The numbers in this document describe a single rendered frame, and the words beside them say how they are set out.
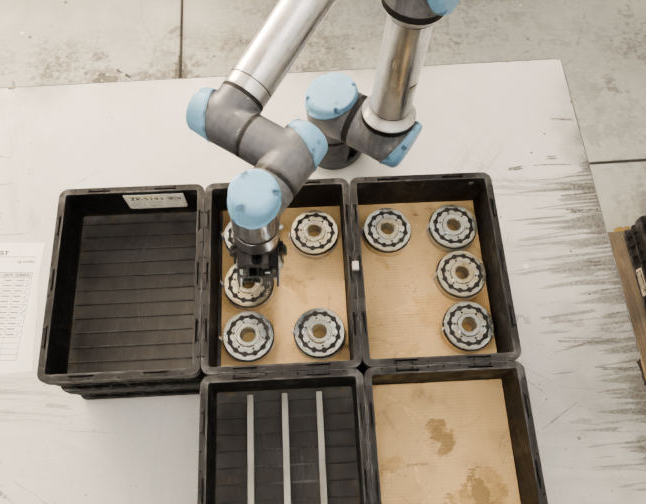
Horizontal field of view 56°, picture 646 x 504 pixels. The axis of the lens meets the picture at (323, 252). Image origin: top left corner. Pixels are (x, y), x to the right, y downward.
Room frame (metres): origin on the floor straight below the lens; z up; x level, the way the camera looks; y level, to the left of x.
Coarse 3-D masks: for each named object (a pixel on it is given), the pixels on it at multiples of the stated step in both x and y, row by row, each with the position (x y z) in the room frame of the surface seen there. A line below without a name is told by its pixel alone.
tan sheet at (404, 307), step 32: (416, 224) 0.57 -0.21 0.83; (416, 256) 0.49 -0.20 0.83; (480, 256) 0.49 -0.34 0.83; (384, 288) 0.42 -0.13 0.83; (416, 288) 0.42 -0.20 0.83; (384, 320) 0.35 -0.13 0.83; (416, 320) 0.35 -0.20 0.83; (384, 352) 0.28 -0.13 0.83; (416, 352) 0.28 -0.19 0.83; (448, 352) 0.28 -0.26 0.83; (480, 352) 0.28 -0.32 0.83
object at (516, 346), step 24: (360, 240) 0.48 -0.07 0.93; (360, 264) 0.44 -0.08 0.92; (504, 264) 0.44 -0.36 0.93; (360, 288) 0.38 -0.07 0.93; (504, 288) 0.39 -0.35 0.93; (360, 312) 0.33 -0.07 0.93; (360, 336) 0.29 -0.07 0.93; (384, 360) 0.24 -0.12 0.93; (408, 360) 0.24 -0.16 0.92; (432, 360) 0.24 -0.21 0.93; (456, 360) 0.24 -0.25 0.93; (480, 360) 0.24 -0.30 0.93; (504, 360) 0.25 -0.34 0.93
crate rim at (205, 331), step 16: (208, 192) 0.58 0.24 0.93; (208, 208) 0.55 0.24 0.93; (208, 224) 0.52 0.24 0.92; (208, 240) 0.48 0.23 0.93; (352, 240) 0.48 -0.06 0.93; (208, 256) 0.44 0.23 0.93; (352, 256) 0.45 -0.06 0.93; (208, 272) 0.41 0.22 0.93; (352, 272) 0.41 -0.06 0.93; (208, 288) 0.38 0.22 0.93; (352, 288) 0.38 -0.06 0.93; (208, 304) 0.34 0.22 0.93; (352, 304) 0.35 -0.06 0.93; (208, 320) 0.31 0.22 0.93; (352, 320) 0.32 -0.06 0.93; (208, 336) 0.28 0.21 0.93; (352, 336) 0.29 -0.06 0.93; (208, 352) 0.25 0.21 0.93; (208, 368) 0.22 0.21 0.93; (224, 368) 0.22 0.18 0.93; (240, 368) 0.22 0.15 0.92; (256, 368) 0.22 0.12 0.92; (272, 368) 0.22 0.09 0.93; (288, 368) 0.22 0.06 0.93; (304, 368) 0.22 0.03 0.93; (320, 368) 0.22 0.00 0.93; (336, 368) 0.22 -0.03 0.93
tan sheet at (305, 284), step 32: (224, 224) 0.56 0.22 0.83; (288, 224) 0.56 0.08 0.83; (224, 256) 0.48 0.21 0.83; (288, 256) 0.48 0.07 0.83; (288, 288) 0.41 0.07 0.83; (320, 288) 0.41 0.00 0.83; (224, 320) 0.34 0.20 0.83; (288, 320) 0.34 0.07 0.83; (224, 352) 0.27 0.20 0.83; (288, 352) 0.28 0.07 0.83
